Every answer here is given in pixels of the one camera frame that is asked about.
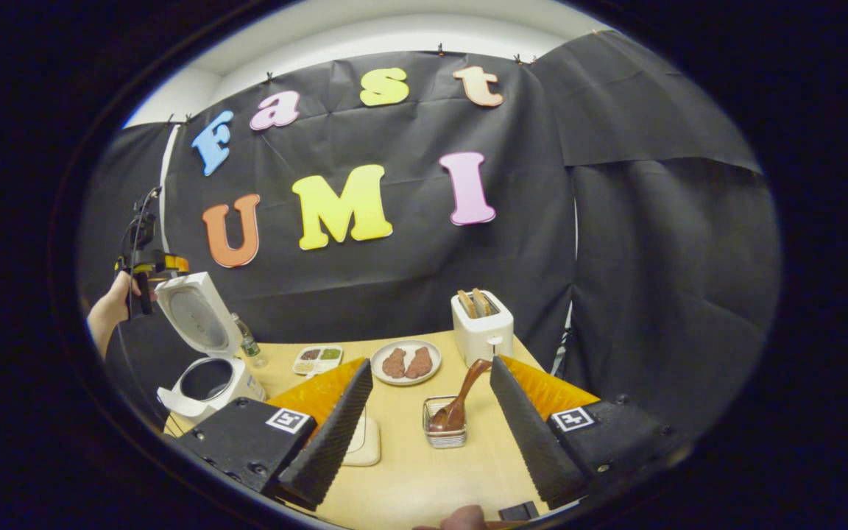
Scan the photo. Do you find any clear tray of rice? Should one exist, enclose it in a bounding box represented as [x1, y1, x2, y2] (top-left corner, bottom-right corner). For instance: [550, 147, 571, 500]
[342, 405, 382, 467]

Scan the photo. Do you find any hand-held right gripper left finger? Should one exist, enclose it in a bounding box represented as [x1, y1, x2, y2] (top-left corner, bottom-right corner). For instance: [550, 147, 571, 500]
[174, 358, 373, 510]

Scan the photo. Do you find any white round plate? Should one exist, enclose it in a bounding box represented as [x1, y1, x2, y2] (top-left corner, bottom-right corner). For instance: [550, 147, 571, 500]
[370, 339, 442, 386]

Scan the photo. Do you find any white divided grain dish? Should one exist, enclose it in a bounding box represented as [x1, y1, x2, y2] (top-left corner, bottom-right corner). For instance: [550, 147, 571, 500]
[292, 344, 344, 378]

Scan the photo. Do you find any white rice cooker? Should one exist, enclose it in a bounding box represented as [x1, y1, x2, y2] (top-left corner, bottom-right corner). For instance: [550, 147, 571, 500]
[155, 272, 266, 425]

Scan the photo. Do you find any white toaster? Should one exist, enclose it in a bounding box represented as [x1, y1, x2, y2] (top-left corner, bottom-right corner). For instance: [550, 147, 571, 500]
[451, 289, 515, 367]

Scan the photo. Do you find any clear water bottle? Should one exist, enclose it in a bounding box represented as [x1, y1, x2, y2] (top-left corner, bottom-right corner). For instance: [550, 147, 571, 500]
[230, 313, 269, 369]

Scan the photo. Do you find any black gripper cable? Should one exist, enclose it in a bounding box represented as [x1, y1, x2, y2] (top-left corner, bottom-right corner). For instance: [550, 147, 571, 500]
[124, 186, 163, 255]

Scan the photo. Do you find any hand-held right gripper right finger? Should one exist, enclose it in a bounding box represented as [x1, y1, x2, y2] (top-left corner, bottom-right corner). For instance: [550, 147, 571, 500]
[489, 355, 690, 509]

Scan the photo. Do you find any black backdrop cloth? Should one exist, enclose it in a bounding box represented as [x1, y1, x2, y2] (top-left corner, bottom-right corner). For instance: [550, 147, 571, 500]
[78, 29, 782, 442]

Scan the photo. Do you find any brown wooden spoon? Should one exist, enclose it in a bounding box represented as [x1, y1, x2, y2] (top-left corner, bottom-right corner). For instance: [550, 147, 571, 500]
[428, 358, 493, 433]

